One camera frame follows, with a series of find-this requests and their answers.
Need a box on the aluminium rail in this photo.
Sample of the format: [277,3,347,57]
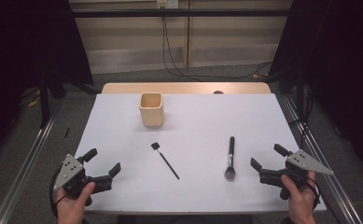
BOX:
[0,102,62,224]
[283,94,363,224]

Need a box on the white table sheet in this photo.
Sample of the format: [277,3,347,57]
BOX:
[73,92,328,216]

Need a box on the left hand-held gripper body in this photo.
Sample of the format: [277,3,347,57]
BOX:
[52,153,93,198]

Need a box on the thin black makeup brush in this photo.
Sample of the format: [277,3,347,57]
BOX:
[150,142,181,180]

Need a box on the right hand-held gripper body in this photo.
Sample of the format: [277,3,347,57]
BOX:
[279,149,334,201]

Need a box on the beige square cup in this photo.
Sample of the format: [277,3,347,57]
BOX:
[138,91,165,128]

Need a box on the black horizontal bar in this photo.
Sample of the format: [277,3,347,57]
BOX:
[71,8,292,18]

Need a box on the white wall socket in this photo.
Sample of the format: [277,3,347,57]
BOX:
[156,0,179,9]

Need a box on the yellow strip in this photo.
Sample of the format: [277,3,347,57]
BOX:
[27,90,42,108]

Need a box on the black curtain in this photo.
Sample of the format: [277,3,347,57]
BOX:
[267,0,363,178]
[0,0,94,169]

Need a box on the wooden table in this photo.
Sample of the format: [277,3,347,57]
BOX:
[101,82,272,95]

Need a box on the person's left hand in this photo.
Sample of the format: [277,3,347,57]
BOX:
[56,182,96,224]

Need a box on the black metal stand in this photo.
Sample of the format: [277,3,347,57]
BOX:
[295,71,306,122]
[38,71,51,129]

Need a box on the thin black floor cable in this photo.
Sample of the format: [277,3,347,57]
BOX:
[289,90,314,150]

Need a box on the thick black makeup brush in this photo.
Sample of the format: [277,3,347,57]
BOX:
[224,135,237,181]

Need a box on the black power cable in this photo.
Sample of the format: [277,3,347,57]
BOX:
[161,7,273,81]

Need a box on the person's right hand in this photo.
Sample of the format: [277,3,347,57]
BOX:
[281,171,317,224]

